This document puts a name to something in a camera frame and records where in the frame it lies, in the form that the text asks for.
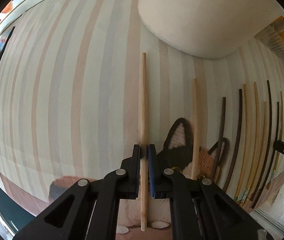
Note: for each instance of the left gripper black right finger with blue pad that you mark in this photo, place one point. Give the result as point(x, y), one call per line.
point(199, 209)

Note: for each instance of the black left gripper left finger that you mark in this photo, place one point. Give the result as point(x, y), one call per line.
point(88, 210)

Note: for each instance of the light wooden chopstick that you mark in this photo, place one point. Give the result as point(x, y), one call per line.
point(143, 142)
point(195, 152)

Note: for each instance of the blue cabinet door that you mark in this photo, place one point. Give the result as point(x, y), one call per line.
point(12, 213)

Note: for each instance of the orange packaged goods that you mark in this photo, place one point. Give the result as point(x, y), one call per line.
point(272, 37)

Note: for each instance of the striped cat placemat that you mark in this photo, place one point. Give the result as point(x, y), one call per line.
point(69, 92)

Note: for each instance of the white cylindrical utensil holder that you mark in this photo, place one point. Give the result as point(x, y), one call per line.
point(210, 29)

